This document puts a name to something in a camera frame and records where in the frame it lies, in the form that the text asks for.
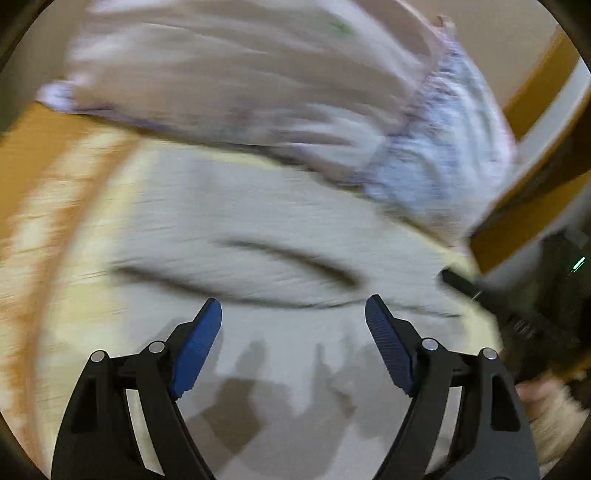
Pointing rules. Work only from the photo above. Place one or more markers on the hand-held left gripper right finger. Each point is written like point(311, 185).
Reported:
point(388, 344)

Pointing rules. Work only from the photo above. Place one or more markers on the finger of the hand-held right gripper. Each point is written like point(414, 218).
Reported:
point(464, 285)

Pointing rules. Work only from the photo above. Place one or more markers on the grey small garment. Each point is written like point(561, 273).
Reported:
point(258, 217)

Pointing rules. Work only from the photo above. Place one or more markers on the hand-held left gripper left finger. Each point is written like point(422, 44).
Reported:
point(197, 347)

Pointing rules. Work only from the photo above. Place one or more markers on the pale pink cloth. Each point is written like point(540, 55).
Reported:
point(240, 78)

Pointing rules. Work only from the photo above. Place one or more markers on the blue patterned white cloth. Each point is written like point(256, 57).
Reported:
point(438, 157)

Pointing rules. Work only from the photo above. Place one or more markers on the wooden furniture frame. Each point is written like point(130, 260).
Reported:
point(549, 152)

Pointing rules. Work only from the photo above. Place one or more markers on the person's right forearm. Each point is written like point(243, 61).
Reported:
point(556, 417)

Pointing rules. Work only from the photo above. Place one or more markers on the orange yellow mat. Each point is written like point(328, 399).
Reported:
point(41, 194)

